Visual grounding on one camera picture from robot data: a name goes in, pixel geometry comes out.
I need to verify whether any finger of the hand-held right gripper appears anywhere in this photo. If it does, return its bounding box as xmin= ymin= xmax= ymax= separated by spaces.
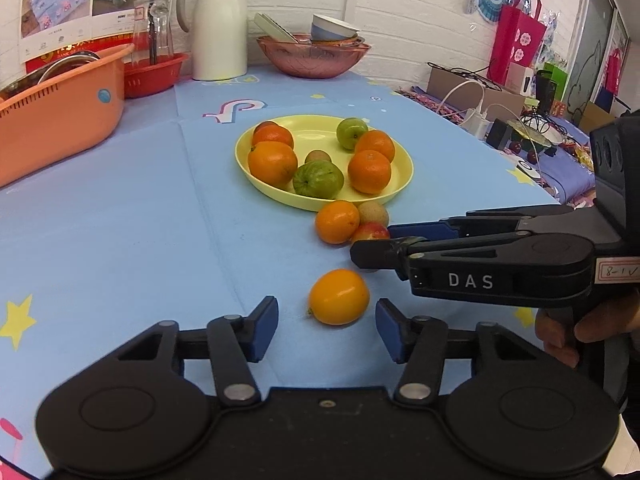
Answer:
xmin=387 ymin=204 xmax=576 ymax=240
xmin=349 ymin=231 xmax=532 ymax=282

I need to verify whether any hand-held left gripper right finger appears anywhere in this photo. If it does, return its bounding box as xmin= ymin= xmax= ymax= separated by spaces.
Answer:
xmin=375 ymin=298 xmax=543 ymax=409

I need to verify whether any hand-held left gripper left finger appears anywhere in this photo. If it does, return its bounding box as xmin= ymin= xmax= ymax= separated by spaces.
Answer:
xmin=117 ymin=295 xmax=280 ymax=407

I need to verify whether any red apple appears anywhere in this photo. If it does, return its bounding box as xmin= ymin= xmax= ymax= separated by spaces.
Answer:
xmin=349 ymin=222 xmax=391 ymax=247

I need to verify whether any yellow-orange citrus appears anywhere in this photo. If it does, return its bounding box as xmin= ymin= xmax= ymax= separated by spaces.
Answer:
xmin=307 ymin=268 xmax=371 ymax=326

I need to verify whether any dark green apple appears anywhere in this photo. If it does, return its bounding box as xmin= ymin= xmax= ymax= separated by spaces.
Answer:
xmin=292 ymin=161 xmax=345 ymax=199

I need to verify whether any light green apple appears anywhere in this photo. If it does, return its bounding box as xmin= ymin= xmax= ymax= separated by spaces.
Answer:
xmin=335 ymin=117 xmax=370 ymax=151

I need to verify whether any yellow plastic plate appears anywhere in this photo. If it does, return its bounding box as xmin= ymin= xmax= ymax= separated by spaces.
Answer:
xmin=234 ymin=114 xmax=415 ymax=213

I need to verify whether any large orange mandarin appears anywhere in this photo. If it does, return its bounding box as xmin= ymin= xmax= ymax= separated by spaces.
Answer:
xmin=247 ymin=140 xmax=300 ymax=185

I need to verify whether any person's right hand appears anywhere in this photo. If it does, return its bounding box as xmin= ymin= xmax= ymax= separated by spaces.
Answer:
xmin=535 ymin=285 xmax=640 ymax=368

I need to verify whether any white round device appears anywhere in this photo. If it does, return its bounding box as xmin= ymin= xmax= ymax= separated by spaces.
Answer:
xmin=516 ymin=159 xmax=542 ymax=184

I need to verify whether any white charger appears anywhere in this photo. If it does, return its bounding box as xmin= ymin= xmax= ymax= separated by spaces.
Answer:
xmin=459 ymin=109 xmax=489 ymax=139

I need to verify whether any black power adapter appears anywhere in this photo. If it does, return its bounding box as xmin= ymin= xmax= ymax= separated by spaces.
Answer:
xmin=486 ymin=119 xmax=514 ymax=151

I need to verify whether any cardboard box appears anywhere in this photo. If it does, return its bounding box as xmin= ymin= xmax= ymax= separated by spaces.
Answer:
xmin=425 ymin=66 xmax=527 ymax=117

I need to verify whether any blue printed tablecloth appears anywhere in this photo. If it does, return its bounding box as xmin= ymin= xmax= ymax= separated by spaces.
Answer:
xmin=0 ymin=67 xmax=593 ymax=473

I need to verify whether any white small box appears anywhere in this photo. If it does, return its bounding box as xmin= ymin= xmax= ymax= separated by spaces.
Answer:
xmin=507 ymin=62 xmax=536 ymax=96

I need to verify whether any green paper bag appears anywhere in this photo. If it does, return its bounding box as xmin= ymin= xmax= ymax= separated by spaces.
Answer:
xmin=542 ymin=59 xmax=569 ymax=107

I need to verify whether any pink patterned bowl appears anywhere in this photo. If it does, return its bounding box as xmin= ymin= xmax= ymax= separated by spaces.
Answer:
xmin=256 ymin=34 xmax=372 ymax=80

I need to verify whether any red gift bag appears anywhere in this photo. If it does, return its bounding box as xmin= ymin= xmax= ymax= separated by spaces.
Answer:
xmin=487 ymin=0 xmax=547 ymax=87

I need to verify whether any white and blue bowl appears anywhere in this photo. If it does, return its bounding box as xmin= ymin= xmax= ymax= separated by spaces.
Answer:
xmin=310 ymin=13 xmax=360 ymax=42

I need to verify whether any pale green dish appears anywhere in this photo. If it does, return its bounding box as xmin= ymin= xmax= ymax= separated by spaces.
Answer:
xmin=253 ymin=12 xmax=301 ymax=45

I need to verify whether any white thermos jug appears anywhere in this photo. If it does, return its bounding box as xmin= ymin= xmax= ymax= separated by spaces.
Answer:
xmin=175 ymin=0 xmax=250 ymax=82

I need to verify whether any small red basket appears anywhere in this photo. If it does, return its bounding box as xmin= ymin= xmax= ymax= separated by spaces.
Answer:
xmin=122 ymin=52 xmax=191 ymax=100

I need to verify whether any orange plastic basket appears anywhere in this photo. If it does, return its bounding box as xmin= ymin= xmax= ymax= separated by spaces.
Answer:
xmin=0 ymin=43 xmax=136 ymax=189

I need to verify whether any clear glass pitcher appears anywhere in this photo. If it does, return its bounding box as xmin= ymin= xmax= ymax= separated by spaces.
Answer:
xmin=130 ymin=2 xmax=176 ymax=69

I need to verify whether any metal bowl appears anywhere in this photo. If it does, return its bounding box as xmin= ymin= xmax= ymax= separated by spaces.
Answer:
xmin=0 ymin=50 xmax=102 ymax=102

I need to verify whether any wall poster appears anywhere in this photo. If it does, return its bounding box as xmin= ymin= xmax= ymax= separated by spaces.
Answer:
xmin=19 ymin=0 xmax=179 ymax=67

